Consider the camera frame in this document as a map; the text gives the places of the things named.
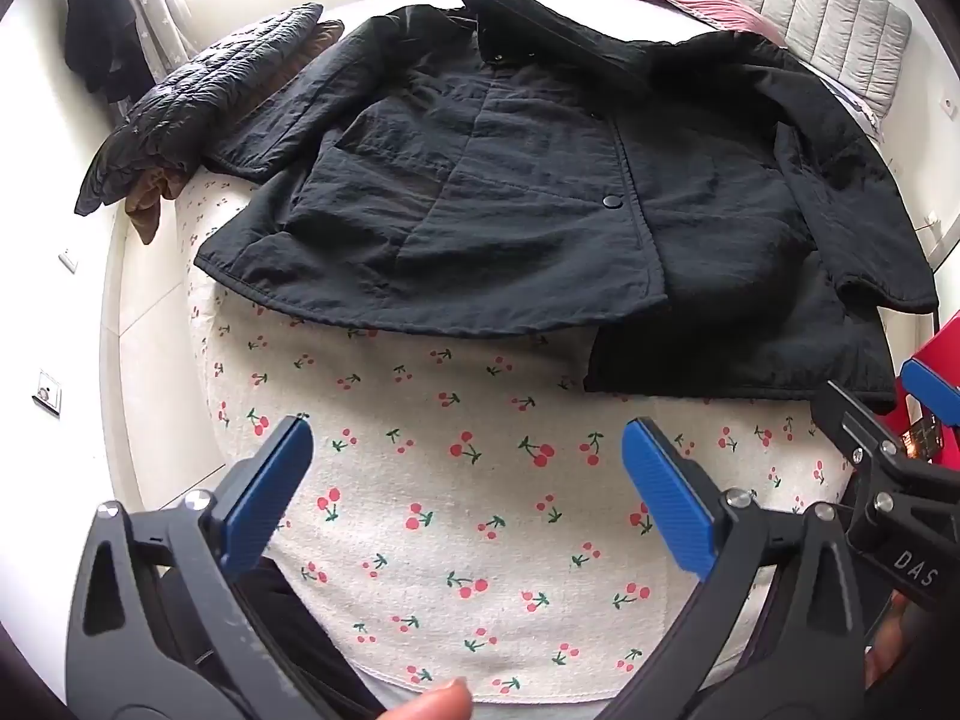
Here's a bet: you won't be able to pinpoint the white patterned pillow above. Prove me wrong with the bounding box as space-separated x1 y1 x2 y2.
825 75 890 140

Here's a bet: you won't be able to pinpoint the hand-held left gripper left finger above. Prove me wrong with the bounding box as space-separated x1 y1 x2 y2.
66 415 331 720

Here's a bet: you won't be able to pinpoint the dark hanging clothes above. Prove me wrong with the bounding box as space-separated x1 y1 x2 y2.
64 0 151 117

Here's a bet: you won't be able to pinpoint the brown folded garment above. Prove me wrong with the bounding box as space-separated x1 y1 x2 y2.
124 19 346 245

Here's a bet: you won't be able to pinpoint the grey quilted headboard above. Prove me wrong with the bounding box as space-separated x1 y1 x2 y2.
660 0 912 121

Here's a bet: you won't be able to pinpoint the red bag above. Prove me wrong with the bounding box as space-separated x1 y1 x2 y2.
896 300 960 458

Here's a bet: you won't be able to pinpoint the person's right hand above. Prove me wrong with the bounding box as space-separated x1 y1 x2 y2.
862 600 927 691

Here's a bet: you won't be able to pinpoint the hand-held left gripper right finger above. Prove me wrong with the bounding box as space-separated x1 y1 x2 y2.
600 418 875 720

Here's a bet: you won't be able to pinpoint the black quilted puffer jacket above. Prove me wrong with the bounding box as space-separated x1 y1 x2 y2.
73 2 325 217

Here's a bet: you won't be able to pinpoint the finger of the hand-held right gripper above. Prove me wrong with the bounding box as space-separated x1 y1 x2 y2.
814 382 960 608
900 358 960 428

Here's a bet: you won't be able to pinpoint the cherry print blanket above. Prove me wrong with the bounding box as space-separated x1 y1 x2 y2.
176 165 856 706

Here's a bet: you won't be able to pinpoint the person's left hand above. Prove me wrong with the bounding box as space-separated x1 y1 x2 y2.
390 679 473 720

